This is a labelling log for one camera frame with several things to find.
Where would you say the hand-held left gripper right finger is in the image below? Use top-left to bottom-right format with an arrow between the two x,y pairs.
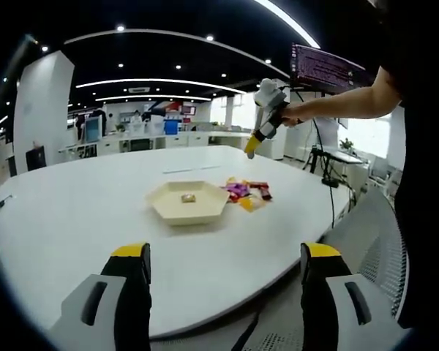
300,241 -> 414,351

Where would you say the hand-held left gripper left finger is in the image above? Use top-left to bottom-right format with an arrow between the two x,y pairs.
49,241 -> 153,351

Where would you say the cream hexagonal container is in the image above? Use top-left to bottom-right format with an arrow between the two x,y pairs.
144,179 -> 230,227

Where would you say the person's right hand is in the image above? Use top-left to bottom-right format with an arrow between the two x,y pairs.
280,103 -> 305,128

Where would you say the large monitor screen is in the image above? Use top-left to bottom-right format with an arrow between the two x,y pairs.
288,42 -> 375,97

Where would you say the black laptop stand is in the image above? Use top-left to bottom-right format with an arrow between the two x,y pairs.
302,145 -> 334,184

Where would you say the long white counter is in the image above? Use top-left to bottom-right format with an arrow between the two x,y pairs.
57,129 -> 255,159

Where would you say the silver laptop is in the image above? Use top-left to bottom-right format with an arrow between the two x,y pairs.
329,150 -> 364,165

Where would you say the person's black shirt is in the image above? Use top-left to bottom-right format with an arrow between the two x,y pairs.
365,0 -> 439,330

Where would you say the black floor cabinet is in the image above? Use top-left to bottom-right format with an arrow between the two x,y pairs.
25,145 -> 46,172

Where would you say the light blue display stand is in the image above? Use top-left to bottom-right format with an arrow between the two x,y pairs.
84,116 -> 104,143

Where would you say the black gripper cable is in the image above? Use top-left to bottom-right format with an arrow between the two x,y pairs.
290,86 -> 339,230
229,310 -> 261,351

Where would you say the red white wall banner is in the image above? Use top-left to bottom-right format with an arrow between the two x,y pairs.
146,100 -> 199,124

